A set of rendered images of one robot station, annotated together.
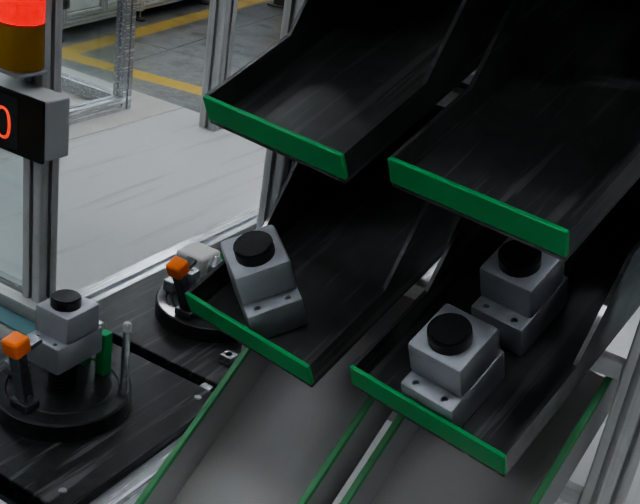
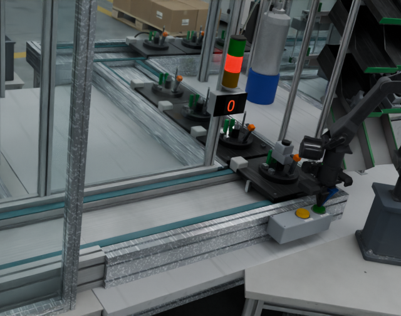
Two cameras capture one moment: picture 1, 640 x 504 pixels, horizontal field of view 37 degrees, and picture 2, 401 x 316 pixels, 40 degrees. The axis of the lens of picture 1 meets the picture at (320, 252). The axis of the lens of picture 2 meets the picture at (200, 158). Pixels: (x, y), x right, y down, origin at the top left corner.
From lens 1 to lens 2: 1.93 m
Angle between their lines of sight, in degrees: 59
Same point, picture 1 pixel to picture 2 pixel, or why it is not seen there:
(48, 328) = (287, 152)
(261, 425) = not seen: hidden behind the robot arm
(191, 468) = not seen: hidden behind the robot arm
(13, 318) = (215, 173)
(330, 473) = (364, 136)
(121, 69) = not seen: outside the picture
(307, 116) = (373, 64)
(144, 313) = (230, 150)
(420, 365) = (395, 101)
